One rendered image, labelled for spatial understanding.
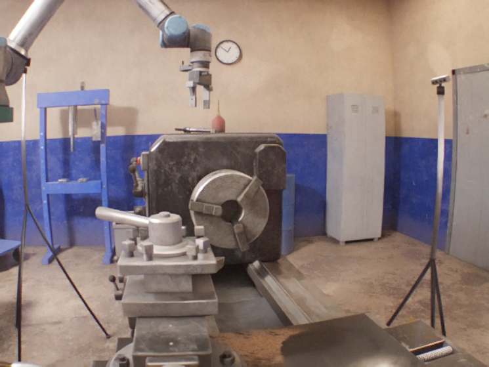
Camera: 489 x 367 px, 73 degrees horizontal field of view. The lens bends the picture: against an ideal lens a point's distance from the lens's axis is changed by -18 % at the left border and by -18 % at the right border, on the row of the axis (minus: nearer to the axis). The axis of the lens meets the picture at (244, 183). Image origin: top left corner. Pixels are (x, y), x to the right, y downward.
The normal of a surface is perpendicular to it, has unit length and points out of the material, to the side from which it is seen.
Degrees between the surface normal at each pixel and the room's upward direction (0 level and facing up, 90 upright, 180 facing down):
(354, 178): 90
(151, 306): 90
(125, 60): 90
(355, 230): 90
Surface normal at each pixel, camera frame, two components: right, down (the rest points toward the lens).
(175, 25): 0.32, 0.18
